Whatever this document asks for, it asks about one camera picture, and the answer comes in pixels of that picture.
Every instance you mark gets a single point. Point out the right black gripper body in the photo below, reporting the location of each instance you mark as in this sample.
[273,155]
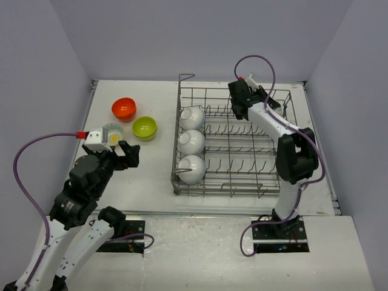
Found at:
[258,92]

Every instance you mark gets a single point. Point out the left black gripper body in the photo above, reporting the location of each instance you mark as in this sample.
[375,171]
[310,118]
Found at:
[110,161]

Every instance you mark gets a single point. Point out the lime green bowl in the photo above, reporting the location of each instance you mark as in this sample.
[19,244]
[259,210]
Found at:
[145,125]
[145,138]

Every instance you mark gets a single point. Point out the beige blue patterned bowl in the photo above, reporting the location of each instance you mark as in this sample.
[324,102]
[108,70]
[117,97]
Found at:
[115,134]

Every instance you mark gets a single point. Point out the orange bowl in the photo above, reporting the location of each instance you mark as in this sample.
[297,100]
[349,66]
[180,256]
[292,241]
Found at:
[130,116]
[122,102]

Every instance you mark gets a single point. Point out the floral patterned bowl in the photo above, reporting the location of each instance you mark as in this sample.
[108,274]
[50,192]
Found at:
[280,109]

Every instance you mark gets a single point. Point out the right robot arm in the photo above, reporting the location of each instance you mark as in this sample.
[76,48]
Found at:
[296,159]

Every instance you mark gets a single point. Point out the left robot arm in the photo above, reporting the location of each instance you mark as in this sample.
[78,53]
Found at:
[56,262]

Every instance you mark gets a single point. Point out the white bowl rear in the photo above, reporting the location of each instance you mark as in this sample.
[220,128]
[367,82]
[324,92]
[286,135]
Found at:
[192,118]

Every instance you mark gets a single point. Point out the white bowl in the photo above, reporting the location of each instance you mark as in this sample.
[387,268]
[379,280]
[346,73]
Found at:
[192,118]
[191,142]
[191,169]

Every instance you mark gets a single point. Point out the white bowl front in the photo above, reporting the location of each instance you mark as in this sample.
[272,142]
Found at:
[191,169]

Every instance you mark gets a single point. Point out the white bowl middle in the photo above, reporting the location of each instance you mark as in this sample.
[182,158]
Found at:
[191,142]

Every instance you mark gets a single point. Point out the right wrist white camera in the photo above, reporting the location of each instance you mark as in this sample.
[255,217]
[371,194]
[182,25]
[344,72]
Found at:
[251,81]

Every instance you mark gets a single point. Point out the grey wire dish rack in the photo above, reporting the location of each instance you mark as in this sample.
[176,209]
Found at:
[239,157]

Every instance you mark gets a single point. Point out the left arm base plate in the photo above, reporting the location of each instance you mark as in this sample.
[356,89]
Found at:
[134,245]

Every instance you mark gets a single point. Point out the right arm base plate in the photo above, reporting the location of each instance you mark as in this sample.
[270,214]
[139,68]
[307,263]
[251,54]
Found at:
[290,237]

